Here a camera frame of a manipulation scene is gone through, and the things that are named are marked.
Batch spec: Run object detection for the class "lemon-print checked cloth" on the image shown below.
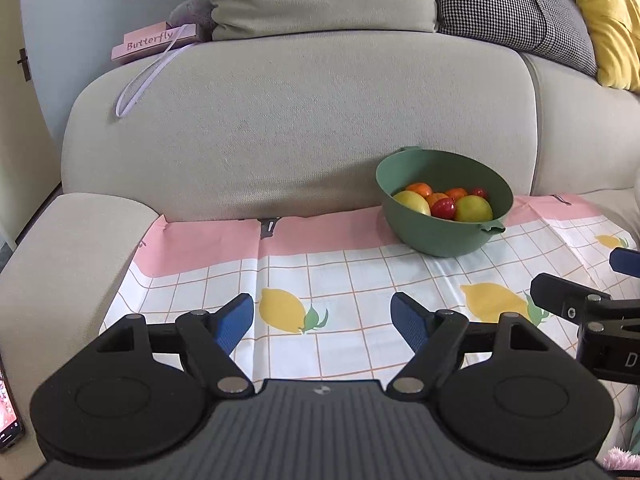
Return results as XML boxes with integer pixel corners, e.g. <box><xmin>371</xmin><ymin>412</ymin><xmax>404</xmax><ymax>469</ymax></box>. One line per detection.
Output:
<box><xmin>99</xmin><ymin>192</ymin><xmax>640</xmax><ymax>453</ymax></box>

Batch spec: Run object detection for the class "pink box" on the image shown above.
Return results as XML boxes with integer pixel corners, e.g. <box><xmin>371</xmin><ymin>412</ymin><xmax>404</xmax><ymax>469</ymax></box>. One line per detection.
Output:
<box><xmin>111</xmin><ymin>21</ymin><xmax>199</xmax><ymax>64</ymax></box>

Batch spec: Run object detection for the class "white ribbon strap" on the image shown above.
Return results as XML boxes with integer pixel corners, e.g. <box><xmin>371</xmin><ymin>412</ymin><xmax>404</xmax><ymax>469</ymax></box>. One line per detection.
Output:
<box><xmin>115</xmin><ymin>24</ymin><xmax>197</xmax><ymax>119</ymax></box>

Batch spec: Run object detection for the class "smartphone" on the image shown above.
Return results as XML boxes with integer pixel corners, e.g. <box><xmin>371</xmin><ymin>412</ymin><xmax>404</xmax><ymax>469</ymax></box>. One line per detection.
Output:
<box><xmin>0</xmin><ymin>355</ymin><xmax>26</xmax><ymax>450</ymax></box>

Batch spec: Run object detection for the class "houndstooth cushion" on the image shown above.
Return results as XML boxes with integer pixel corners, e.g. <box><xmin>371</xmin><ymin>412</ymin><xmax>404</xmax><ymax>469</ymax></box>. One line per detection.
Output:
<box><xmin>432</xmin><ymin>0</ymin><xmax>599</xmax><ymax>79</ymax></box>

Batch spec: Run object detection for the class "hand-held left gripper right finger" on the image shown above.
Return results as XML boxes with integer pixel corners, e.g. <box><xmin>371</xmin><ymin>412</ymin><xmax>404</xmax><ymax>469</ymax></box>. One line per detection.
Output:
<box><xmin>389</xmin><ymin>291</ymin><xmax>550</xmax><ymax>396</ymax></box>

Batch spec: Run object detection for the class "yellow cushion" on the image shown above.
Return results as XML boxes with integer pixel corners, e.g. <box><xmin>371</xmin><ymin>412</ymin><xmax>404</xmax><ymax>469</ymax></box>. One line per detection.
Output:
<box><xmin>570</xmin><ymin>0</ymin><xmax>640</xmax><ymax>94</ymax></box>

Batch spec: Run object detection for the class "beige sofa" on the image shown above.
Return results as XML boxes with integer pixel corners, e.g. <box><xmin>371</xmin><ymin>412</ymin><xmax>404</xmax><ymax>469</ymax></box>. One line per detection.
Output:
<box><xmin>0</xmin><ymin>20</ymin><xmax>640</xmax><ymax>480</ymax></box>

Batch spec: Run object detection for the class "pink fuzzy cloth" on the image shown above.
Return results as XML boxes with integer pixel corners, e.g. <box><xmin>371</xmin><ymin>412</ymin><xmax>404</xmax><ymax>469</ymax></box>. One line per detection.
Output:
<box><xmin>601</xmin><ymin>446</ymin><xmax>640</xmax><ymax>478</ymax></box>

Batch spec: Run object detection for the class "green colander bowl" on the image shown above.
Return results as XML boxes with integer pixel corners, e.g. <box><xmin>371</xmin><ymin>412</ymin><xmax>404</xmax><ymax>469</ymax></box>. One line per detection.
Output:
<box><xmin>375</xmin><ymin>146</ymin><xmax>515</xmax><ymax>259</ymax></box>

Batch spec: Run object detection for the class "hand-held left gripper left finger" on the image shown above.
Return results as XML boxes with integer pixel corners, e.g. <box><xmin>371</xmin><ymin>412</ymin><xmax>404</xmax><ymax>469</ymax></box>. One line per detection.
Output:
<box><xmin>95</xmin><ymin>292</ymin><xmax>256</xmax><ymax>396</ymax></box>

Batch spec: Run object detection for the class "yellow-green lemon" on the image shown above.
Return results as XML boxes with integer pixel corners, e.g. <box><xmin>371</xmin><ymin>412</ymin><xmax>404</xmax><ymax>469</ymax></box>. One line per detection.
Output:
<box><xmin>392</xmin><ymin>190</ymin><xmax>432</xmax><ymax>217</ymax></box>
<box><xmin>454</xmin><ymin>195</ymin><xmax>494</xmax><ymax>223</ymax></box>

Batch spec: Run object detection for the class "grey plush toy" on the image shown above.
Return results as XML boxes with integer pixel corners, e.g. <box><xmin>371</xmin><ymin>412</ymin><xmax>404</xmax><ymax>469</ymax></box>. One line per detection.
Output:
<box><xmin>169</xmin><ymin>0</ymin><xmax>218</xmax><ymax>44</ymax></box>

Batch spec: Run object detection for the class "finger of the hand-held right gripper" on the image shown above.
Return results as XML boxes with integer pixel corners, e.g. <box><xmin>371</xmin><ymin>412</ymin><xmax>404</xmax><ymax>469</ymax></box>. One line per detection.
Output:
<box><xmin>609</xmin><ymin>247</ymin><xmax>640</xmax><ymax>279</ymax></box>
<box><xmin>529</xmin><ymin>273</ymin><xmax>640</xmax><ymax>333</ymax></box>

